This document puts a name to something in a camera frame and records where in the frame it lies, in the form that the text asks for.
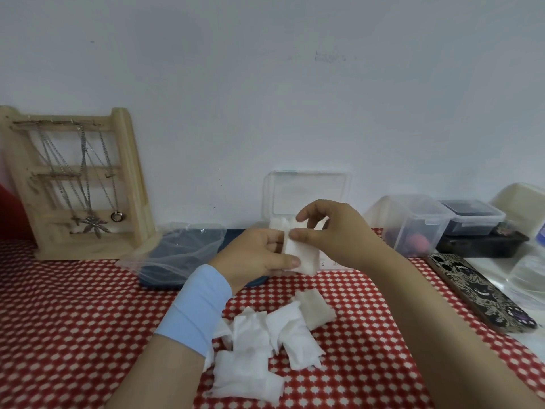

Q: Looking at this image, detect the person's right hand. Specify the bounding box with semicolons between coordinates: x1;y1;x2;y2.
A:
289;199;397;273

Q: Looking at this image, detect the person's left hand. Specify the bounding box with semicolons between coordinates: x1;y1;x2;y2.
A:
208;227;301;294

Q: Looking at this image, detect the white cloth square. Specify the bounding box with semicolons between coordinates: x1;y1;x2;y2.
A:
269;215;322;276

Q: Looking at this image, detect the clear cotton pad box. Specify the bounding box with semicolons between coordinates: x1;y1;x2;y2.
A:
262;170;353;271

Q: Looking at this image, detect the clear plastic bag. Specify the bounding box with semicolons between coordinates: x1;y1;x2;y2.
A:
117;222;229;286

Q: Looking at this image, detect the pile of white cotton pads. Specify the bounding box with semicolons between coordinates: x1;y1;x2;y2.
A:
203;288;338;401

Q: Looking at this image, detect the person's left forearm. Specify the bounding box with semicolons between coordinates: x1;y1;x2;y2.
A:
104;335;207;409

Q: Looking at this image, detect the person's right forearm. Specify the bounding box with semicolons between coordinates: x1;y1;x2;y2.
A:
366;247;545;409

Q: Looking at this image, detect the black tray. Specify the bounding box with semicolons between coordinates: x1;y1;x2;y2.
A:
436;229;530;258

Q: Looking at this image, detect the dark blue pouch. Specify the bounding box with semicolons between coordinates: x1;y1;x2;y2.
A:
138;228;269;290

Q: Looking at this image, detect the pink makeup sponge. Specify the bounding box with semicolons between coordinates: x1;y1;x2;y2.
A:
404;233;431;253

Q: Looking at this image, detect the clear lidded plastic container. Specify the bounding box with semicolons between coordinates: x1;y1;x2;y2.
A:
364;194;455;257

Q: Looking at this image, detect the light blue wristband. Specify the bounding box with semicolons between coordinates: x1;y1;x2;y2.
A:
154;264;234;357

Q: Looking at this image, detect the clear container with black contents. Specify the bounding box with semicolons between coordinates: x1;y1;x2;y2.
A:
438;199;506;236

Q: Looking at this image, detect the phone with patterned case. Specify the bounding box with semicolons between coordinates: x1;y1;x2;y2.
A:
425;252;538;334

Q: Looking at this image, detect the wooden jewelry stand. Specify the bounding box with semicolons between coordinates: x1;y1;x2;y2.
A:
0;106;156;261

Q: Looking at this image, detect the beige plastic tub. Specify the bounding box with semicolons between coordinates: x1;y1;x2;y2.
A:
492;182;545;228

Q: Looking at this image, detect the clear plastic water bottle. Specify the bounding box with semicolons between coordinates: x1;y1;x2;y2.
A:
509;221;545;311

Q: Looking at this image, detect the red checkered tablecloth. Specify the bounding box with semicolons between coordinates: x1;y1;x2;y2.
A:
0;227;545;409

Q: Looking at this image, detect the red framed mirror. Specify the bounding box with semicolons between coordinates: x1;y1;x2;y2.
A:
0;185;35;241

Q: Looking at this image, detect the ring pendant necklace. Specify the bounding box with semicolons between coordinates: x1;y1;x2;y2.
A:
98;130;127;223

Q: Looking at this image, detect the leaf pendant necklace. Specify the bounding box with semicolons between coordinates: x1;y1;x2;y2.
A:
78;123;112;239

